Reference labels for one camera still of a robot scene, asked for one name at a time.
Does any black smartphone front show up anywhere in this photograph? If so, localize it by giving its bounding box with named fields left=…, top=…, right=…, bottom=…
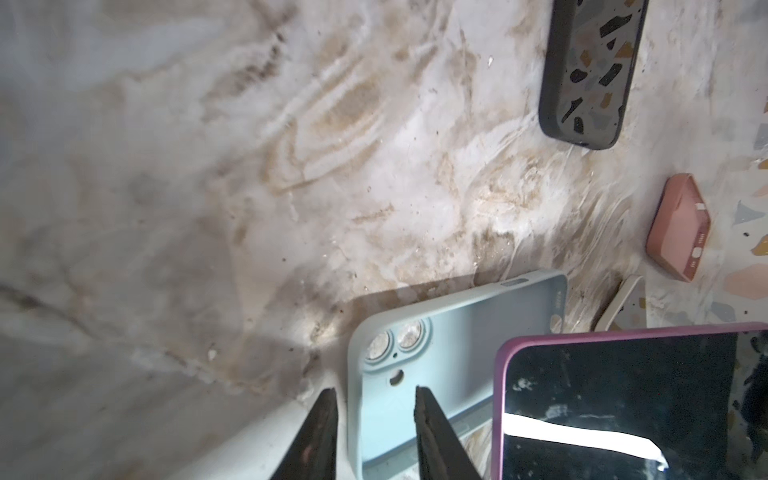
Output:
left=491, top=323, right=767, bottom=479

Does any light blue phone case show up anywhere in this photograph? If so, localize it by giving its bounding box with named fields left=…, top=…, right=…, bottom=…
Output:
left=347, top=270, right=568, bottom=479

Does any black smartphone right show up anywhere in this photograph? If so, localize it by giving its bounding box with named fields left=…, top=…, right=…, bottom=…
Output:
left=593, top=275, right=647, bottom=332

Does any black phone case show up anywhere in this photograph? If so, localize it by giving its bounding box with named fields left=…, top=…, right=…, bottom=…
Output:
left=538, top=0, right=649, bottom=150

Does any pink phone case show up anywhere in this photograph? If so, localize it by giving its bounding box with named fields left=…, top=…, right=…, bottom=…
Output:
left=646, top=173, right=711, bottom=283

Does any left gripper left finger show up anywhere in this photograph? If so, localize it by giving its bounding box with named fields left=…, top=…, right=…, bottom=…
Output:
left=271, top=388, right=339, bottom=480

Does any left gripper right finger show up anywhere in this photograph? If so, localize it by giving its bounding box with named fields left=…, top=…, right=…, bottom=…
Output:
left=414, top=386, right=481, bottom=480

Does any black smartphone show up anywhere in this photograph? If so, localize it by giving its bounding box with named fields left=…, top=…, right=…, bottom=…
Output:
left=491, top=323, right=767, bottom=479
left=593, top=275, right=647, bottom=332

